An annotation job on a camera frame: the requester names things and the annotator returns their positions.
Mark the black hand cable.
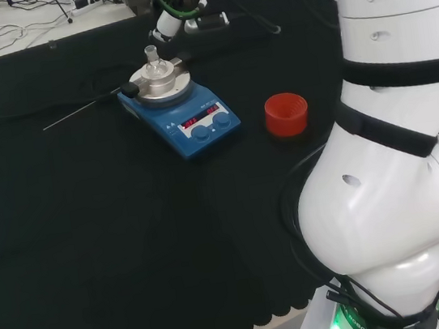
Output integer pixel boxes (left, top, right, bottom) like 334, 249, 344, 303
219, 0, 282, 42

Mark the clear round-bottom glass flask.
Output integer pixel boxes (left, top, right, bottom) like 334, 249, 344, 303
141, 43, 169, 80

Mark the heater with blue base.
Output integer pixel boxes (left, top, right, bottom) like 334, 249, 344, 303
113, 47, 246, 171

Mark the black bench cloth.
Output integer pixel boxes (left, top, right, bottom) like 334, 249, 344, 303
0, 0, 385, 329

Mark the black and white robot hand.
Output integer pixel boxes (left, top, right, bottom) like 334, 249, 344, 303
179, 0, 232, 36

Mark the white power strip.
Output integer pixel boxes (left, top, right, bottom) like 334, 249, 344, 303
68, 0, 105, 18

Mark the red ribbed plastic cup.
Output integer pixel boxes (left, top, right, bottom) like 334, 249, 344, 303
262, 88, 313, 140

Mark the steel temperature probe black head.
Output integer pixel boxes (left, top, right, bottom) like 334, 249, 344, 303
37, 82, 145, 131

